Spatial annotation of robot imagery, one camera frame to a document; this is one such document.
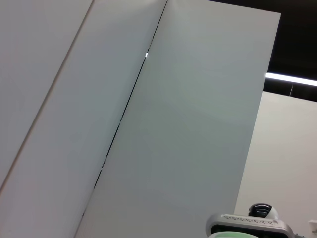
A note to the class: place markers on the ceiling light strip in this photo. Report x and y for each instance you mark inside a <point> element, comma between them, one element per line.
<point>289,78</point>

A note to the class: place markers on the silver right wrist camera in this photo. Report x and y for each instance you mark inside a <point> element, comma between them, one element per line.
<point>247,225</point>

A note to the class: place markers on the white humanoid robot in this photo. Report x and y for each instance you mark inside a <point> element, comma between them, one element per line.
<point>262,210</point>

